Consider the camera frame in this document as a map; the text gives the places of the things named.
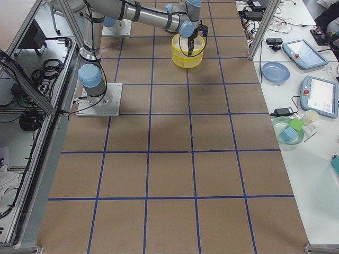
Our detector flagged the blue plate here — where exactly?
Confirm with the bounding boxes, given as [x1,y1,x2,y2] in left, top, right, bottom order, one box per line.
[261,62,290,84]

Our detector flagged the near teach pendant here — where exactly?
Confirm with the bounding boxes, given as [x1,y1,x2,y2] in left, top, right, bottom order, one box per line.
[300,76,338,119]

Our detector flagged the small black power adapter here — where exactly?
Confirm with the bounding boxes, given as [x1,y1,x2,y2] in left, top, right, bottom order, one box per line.
[272,107,294,117]

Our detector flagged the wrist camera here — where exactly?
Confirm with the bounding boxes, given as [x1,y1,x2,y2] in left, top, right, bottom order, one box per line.
[199,24,208,37]

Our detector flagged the aluminium frame post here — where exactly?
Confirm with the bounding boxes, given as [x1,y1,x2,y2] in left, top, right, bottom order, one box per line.
[248,0,280,60]

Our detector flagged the yellow steamer layer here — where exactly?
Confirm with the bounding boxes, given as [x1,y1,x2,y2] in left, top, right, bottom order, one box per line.
[171,52,203,69]
[171,34,206,62]

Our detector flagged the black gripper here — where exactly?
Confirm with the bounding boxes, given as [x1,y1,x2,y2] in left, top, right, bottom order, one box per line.
[188,24,204,56]

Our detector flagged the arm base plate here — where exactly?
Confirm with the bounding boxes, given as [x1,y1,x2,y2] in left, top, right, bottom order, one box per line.
[76,83,123,117]
[102,17,132,37]

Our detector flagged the black webcam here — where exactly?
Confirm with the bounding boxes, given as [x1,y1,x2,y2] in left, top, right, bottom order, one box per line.
[266,38,283,52]

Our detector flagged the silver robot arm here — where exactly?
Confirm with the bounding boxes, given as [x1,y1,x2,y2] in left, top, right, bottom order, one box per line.
[48,1,208,106]

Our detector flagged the green cube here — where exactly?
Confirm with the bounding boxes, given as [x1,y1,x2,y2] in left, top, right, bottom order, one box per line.
[289,118,304,131]

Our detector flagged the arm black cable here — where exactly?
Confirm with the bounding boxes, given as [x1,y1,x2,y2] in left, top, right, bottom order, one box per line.
[178,33,192,57]

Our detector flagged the paper cup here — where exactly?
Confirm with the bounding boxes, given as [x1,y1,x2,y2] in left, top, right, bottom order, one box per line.
[301,110,319,125]

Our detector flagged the far teach pendant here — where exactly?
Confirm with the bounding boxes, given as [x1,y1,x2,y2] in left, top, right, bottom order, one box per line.
[282,39,328,69]

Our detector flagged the teach pendant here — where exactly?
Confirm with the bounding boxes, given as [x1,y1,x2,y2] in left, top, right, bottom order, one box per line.
[300,76,338,119]
[282,39,328,69]

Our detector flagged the light blue cube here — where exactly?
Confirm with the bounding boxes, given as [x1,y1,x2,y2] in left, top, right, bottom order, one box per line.
[279,127,298,143]

